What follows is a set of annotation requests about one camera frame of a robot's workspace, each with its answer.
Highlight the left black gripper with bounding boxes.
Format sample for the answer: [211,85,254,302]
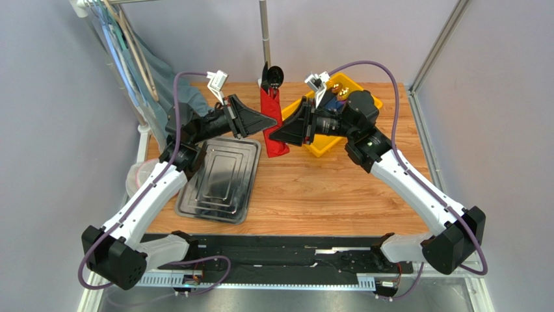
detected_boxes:
[190,94,276,146]

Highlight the red paper napkin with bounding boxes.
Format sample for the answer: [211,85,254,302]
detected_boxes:
[259,88,291,159]

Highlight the black knife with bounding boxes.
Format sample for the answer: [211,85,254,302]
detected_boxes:
[260,61,269,94]

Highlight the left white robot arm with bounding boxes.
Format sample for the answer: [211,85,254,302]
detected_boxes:
[77,94,277,290]

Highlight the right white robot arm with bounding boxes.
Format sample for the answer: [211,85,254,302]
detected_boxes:
[269,90,488,276]

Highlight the blue napkin roll gold spoon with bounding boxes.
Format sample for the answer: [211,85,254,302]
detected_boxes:
[324,88,350,111]

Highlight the black napkin roll gold spoon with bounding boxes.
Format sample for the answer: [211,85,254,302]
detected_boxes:
[331,83,343,94]

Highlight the metal tray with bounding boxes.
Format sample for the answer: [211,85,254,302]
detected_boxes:
[174,136,261,225]

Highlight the grey-blue hanging cloth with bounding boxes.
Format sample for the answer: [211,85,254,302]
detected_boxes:
[97,4,213,139]

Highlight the metal pole white base stand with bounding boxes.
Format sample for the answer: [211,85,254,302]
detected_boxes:
[258,0,271,66]

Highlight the white pink mesh cover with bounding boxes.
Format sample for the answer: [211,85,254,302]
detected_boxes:
[125,159,159,198]

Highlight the wooden clothes hanger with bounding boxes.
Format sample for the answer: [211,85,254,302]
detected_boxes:
[103,0,159,101]

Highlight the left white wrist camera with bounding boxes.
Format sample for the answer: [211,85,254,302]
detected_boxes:
[206,70,228,103]

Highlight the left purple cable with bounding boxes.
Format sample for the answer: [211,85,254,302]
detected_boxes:
[77,71,232,298]

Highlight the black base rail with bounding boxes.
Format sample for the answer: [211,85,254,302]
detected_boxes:
[161,235,424,287]

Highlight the white clothes rack post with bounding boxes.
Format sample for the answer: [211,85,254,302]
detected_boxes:
[69,0,152,135]

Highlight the aluminium frame post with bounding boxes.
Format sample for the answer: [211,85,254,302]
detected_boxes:
[409,0,472,94]

